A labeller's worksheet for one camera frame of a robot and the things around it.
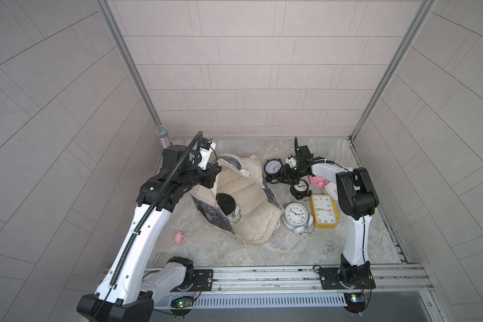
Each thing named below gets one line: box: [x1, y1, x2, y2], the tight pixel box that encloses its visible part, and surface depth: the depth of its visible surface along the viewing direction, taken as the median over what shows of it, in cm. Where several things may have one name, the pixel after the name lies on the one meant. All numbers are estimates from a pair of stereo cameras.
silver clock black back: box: [215, 192, 241, 225], surface depth 87 cm
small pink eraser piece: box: [174, 230, 185, 245], surface depth 81 cm
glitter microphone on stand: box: [154, 124, 170, 150], surface depth 82 cm
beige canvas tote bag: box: [189, 154, 284, 245], surface depth 80 cm
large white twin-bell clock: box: [281, 201, 314, 235], surface depth 84 cm
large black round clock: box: [263, 158, 284, 184], surface depth 101 cm
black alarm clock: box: [289, 178, 312, 200], surface depth 93 cm
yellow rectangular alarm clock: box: [309, 193, 340, 229], surface depth 86 cm
